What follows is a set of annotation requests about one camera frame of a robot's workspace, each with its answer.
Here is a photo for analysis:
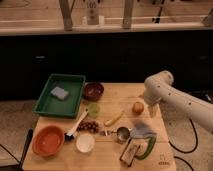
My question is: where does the small white bowl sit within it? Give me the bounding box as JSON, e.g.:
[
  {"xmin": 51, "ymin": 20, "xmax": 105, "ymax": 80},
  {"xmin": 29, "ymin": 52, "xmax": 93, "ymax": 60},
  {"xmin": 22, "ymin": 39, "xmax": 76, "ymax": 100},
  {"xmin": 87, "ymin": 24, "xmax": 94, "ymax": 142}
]
[{"xmin": 76, "ymin": 133, "xmax": 95, "ymax": 153}]

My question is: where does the yellow banana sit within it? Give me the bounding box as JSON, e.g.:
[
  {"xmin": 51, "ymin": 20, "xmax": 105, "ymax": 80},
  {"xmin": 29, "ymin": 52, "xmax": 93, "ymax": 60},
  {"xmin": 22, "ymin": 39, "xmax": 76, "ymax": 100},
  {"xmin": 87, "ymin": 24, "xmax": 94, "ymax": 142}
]
[{"xmin": 104, "ymin": 112, "xmax": 123, "ymax": 127}]

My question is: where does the grey blue sponge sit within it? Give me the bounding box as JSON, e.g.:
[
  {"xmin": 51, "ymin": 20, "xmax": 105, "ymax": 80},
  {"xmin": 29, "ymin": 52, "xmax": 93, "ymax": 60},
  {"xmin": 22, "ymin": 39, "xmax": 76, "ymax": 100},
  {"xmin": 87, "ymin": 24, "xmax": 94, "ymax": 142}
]
[{"xmin": 51, "ymin": 86, "xmax": 69, "ymax": 100}]

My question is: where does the metal measuring cup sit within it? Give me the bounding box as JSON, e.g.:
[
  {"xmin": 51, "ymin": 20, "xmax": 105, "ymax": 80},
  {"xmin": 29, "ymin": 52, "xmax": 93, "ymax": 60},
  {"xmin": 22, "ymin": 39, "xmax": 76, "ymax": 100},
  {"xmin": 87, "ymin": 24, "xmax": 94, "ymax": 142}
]
[{"xmin": 99, "ymin": 126, "xmax": 132, "ymax": 145}]

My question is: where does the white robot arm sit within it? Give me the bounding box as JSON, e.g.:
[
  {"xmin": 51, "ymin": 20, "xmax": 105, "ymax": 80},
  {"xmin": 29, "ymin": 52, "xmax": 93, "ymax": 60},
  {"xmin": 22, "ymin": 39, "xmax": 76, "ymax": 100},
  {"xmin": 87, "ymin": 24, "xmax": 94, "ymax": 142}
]
[{"xmin": 143, "ymin": 71, "xmax": 213, "ymax": 134}]

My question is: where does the bunch of red grapes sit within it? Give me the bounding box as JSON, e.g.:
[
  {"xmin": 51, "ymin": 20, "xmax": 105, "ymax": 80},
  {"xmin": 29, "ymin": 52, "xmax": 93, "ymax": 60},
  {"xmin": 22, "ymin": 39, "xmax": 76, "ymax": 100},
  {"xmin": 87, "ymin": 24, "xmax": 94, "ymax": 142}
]
[{"xmin": 77, "ymin": 121, "xmax": 99, "ymax": 133}]

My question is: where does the grey folded cloth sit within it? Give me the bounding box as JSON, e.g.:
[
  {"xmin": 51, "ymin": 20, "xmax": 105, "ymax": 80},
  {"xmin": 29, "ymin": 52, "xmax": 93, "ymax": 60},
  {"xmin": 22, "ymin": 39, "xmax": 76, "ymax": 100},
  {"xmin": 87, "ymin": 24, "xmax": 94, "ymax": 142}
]
[{"xmin": 130, "ymin": 122, "xmax": 156, "ymax": 139}]

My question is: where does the red yellow apple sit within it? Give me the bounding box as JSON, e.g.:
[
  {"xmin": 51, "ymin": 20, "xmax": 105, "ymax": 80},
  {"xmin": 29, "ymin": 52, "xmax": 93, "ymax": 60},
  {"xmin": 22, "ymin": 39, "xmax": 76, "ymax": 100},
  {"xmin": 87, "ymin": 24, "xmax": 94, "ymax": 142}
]
[{"xmin": 132, "ymin": 102, "xmax": 144, "ymax": 115}]

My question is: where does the dark red bowl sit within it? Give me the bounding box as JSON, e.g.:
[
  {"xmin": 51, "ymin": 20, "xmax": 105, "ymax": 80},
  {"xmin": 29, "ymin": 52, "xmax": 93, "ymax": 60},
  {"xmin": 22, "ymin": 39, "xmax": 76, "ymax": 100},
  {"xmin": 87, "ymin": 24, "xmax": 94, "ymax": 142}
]
[{"xmin": 83, "ymin": 82, "xmax": 104, "ymax": 101}]

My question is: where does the orange plastic bowl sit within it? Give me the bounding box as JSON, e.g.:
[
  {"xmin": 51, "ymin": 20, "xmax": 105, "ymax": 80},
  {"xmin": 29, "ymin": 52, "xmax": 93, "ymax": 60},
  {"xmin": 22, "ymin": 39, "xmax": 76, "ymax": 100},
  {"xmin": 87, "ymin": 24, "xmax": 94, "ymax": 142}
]
[{"xmin": 32, "ymin": 125, "xmax": 64, "ymax": 157}]

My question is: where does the black cable on floor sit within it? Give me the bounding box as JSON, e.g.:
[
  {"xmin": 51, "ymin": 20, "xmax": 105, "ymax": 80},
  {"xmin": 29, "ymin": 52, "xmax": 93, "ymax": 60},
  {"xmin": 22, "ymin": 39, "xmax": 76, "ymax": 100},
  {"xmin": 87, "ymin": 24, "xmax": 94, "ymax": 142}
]
[{"xmin": 168, "ymin": 118, "xmax": 201, "ymax": 155}]

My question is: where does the green plastic tray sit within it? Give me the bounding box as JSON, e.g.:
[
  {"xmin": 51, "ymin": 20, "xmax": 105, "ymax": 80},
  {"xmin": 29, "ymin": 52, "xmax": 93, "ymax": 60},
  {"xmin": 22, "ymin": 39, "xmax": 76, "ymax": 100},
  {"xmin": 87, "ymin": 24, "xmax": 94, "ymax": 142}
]
[{"xmin": 34, "ymin": 74, "xmax": 86, "ymax": 118}]

